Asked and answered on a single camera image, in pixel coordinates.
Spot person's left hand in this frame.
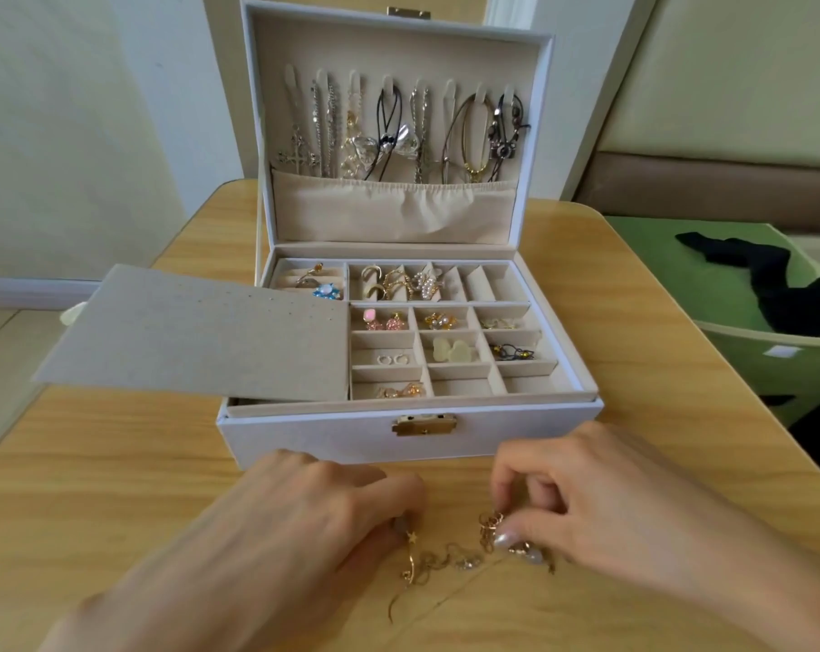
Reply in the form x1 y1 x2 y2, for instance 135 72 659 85
77 450 428 652

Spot person's right hand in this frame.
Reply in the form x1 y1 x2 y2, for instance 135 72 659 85
489 425 758 599

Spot small earrings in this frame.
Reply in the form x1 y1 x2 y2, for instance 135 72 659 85
386 506 557 622

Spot white heart earring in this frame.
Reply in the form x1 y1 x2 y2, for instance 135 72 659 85
430 335 483 365

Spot beige earring panel flap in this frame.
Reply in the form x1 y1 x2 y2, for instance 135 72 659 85
32 264 350 402

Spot brown cord bead necklace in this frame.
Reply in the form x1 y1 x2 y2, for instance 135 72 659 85
443 88 497 185

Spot square pendant cord necklace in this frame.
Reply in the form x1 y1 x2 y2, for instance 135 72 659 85
487 91 532 183

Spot white jewelry box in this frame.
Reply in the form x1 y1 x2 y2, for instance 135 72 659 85
217 0 605 470

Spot silver link chain necklace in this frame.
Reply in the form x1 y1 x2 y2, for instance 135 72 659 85
413 80 436 185

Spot silver cross pendant necklace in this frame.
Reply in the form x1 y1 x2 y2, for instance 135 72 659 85
274 63 322 177

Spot bow pendant cord necklace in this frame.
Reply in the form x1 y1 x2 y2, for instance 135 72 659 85
362 77 423 183

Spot slim silver rope chain necklace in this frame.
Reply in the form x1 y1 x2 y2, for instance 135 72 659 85
315 69 341 179

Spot black cloth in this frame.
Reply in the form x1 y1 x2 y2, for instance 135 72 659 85
675 232 820 340

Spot beige padded wall panel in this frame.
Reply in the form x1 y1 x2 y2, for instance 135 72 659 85
573 0 820 236

